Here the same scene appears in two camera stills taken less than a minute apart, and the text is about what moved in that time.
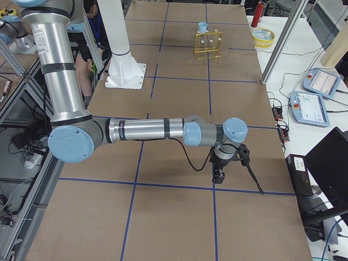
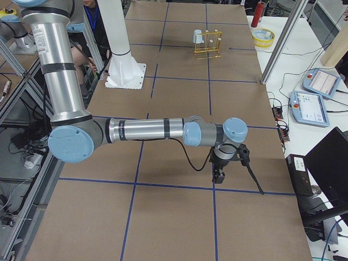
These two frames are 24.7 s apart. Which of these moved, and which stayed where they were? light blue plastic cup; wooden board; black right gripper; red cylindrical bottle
Moved: light blue plastic cup
Stayed: red cylindrical bottle; black right gripper; wooden board
